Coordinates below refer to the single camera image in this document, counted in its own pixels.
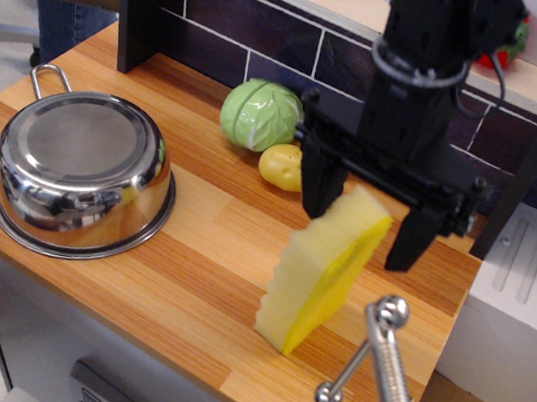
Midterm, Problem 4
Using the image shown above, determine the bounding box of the person in blue jeans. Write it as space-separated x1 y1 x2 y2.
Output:
37 0 118 64

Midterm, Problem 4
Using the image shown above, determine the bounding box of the red toy strawberry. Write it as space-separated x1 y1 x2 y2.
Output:
496 16 531 69

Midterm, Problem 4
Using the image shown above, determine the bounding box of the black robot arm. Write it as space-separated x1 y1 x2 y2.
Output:
296 0 527 272

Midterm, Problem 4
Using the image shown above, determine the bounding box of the white dish rack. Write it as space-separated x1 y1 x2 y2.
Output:
437 205 537 402

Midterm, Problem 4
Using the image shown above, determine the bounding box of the grey oven control panel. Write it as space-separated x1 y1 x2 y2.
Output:
69 361 135 402

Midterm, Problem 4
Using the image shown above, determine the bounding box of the yellow sponge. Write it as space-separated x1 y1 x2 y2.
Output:
254 186 393 355

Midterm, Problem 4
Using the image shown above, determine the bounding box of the upturned stainless steel pot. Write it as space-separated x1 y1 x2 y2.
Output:
0 64 176 260

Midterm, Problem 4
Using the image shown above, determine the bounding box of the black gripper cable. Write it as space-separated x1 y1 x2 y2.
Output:
450 45 514 124

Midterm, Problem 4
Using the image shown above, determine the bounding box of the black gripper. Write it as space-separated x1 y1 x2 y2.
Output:
296 70 492 273

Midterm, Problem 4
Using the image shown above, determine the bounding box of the yellow toy potato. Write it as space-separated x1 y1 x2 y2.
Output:
258 144 303 193

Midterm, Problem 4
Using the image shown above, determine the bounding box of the green toy cabbage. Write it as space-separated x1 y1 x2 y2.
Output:
220 78 305 152

